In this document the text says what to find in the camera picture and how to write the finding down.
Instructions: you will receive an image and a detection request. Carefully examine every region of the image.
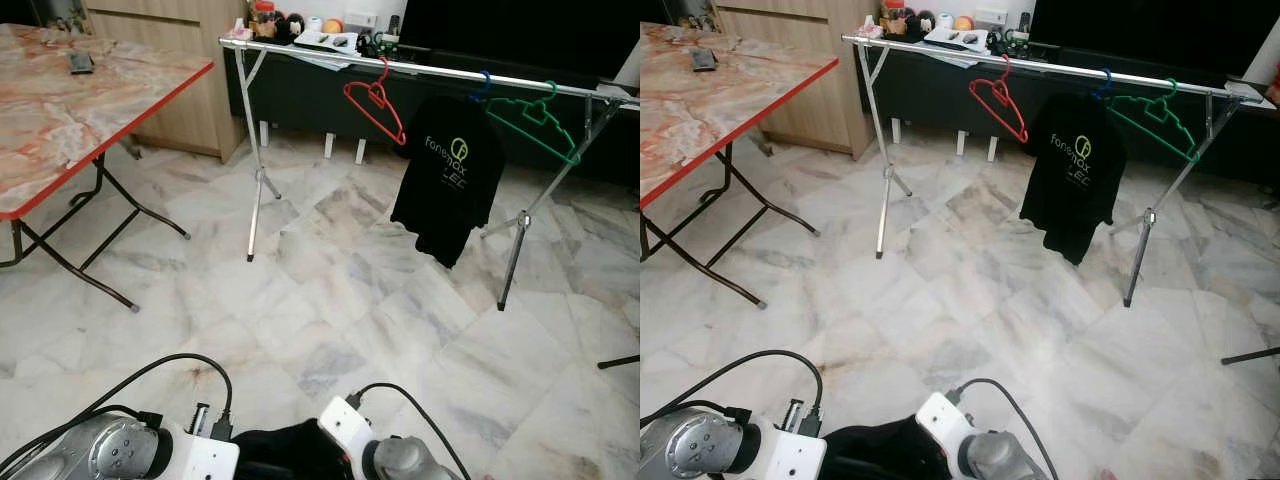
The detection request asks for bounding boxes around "plain black garment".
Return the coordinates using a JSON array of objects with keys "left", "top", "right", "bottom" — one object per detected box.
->
[
  {"left": 822, "top": 418, "right": 951, "bottom": 480},
  {"left": 232, "top": 420, "right": 353, "bottom": 480}
]

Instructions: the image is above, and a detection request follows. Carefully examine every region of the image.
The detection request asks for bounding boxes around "green plastic hanger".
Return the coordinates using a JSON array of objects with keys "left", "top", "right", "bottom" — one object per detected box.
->
[
  {"left": 485, "top": 80, "right": 583, "bottom": 167},
  {"left": 1108, "top": 78, "right": 1201, "bottom": 164}
]

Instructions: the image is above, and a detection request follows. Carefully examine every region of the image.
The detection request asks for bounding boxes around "red plastic hanger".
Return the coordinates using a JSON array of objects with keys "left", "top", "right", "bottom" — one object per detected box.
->
[
  {"left": 968, "top": 55, "right": 1031, "bottom": 144},
  {"left": 343, "top": 57, "right": 408, "bottom": 147}
]

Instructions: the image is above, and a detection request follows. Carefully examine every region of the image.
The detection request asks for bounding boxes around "marble folding table red edge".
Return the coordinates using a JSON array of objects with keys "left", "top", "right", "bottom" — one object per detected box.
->
[
  {"left": 640, "top": 22, "right": 840, "bottom": 308},
  {"left": 0, "top": 25, "right": 216, "bottom": 313}
]

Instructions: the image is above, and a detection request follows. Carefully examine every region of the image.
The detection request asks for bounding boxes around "black printed t-shirt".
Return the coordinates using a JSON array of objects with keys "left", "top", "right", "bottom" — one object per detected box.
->
[
  {"left": 1018, "top": 93, "right": 1128, "bottom": 266},
  {"left": 390, "top": 95, "right": 507, "bottom": 269}
]

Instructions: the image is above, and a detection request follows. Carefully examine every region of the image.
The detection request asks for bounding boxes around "light wooden cabinet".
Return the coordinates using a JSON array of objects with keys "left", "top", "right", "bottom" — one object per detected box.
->
[
  {"left": 712, "top": 0, "right": 881, "bottom": 156},
  {"left": 85, "top": 0, "right": 251, "bottom": 164}
]

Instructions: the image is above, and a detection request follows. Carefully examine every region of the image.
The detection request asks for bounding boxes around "black television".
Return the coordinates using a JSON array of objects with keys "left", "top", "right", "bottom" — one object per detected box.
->
[
  {"left": 398, "top": 0, "right": 641, "bottom": 86},
  {"left": 1028, "top": 0, "right": 1280, "bottom": 86}
]

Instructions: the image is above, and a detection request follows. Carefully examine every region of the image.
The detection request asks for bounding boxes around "remote control holder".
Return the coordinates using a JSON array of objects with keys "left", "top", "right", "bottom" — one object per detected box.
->
[
  {"left": 362, "top": 15, "right": 401, "bottom": 59},
  {"left": 990, "top": 12, "right": 1031, "bottom": 57}
]

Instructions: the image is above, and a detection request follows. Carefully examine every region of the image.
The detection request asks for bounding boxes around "black TV console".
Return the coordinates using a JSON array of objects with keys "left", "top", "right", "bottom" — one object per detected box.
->
[
  {"left": 235, "top": 45, "right": 641, "bottom": 186},
  {"left": 862, "top": 42, "right": 1280, "bottom": 186}
]

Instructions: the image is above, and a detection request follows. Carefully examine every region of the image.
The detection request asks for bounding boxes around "stack of papers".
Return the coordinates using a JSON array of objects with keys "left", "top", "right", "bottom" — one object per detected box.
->
[
  {"left": 293, "top": 30, "right": 361, "bottom": 59},
  {"left": 922, "top": 27, "right": 989, "bottom": 56}
]

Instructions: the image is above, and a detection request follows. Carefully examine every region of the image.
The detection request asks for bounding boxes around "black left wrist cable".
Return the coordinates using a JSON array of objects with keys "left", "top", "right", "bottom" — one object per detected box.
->
[
  {"left": 640, "top": 349, "right": 826, "bottom": 441},
  {"left": 0, "top": 352, "right": 235, "bottom": 471}
]

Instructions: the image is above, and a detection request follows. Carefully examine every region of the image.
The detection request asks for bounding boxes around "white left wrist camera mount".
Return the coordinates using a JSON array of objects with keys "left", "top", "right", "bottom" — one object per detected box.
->
[
  {"left": 150, "top": 418, "right": 242, "bottom": 480},
  {"left": 745, "top": 415, "right": 829, "bottom": 480}
]

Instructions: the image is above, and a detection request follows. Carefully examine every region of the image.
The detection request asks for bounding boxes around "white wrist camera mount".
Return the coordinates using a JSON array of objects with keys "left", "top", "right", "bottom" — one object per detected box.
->
[
  {"left": 317, "top": 394, "right": 381, "bottom": 480},
  {"left": 150, "top": 418, "right": 242, "bottom": 480},
  {"left": 915, "top": 391, "right": 976, "bottom": 480},
  {"left": 745, "top": 415, "right": 829, "bottom": 480}
]

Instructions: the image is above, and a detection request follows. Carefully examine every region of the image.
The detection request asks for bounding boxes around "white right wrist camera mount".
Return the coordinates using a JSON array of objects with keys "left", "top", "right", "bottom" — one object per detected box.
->
[
  {"left": 317, "top": 394, "right": 381, "bottom": 480},
  {"left": 915, "top": 391, "right": 976, "bottom": 480}
]

